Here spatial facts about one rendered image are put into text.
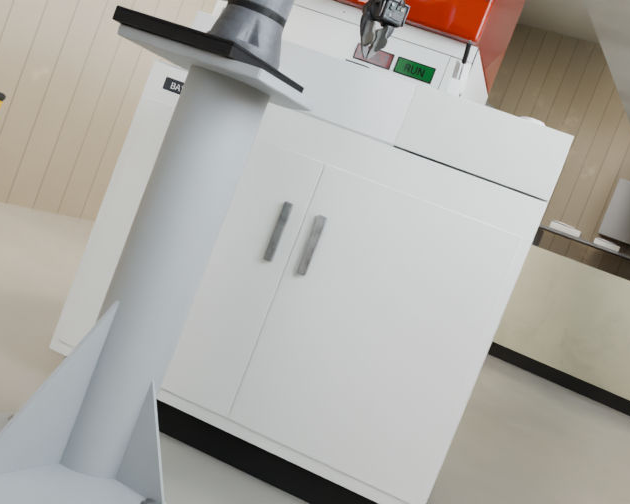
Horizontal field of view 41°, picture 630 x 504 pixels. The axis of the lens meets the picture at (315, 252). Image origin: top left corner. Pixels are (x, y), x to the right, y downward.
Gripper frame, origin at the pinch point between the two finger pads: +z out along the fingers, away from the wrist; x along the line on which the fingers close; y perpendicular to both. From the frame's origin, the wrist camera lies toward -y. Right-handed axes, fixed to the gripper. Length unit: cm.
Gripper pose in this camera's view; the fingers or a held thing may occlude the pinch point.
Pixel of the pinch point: (365, 54)
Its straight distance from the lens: 218.9
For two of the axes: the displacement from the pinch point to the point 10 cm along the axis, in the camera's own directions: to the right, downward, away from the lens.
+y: 3.8, 2.3, -9.0
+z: -3.5, 9.3, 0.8
